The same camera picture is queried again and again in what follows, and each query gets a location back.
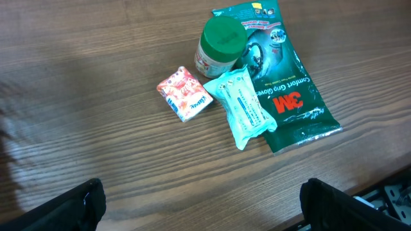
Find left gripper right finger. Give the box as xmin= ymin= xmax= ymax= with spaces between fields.
xmin=299 ymin=178 xmax=410 ymax=231

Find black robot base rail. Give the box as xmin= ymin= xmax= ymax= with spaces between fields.
xmin=285 ymin=166 xmax=411 ymax=231

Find green lid jar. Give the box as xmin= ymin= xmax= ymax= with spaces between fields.
xmin=195 ymin=16 xmax=247 ymax=79

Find small red snack box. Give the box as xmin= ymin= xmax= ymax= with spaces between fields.
xmin=157 ymin=66 xmax=213 ymax=123

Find green 3M gloves package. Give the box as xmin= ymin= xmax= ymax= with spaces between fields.
xmin=212 ymin=1 xmax=342 ymax=152

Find mint green tissue pack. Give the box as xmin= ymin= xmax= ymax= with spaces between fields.
xmin=204 ymin=65 xmax=277 ymax=150

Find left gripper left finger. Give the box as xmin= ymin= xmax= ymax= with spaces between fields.
xmin=1 ymin=178 xmax=107 ymax=231

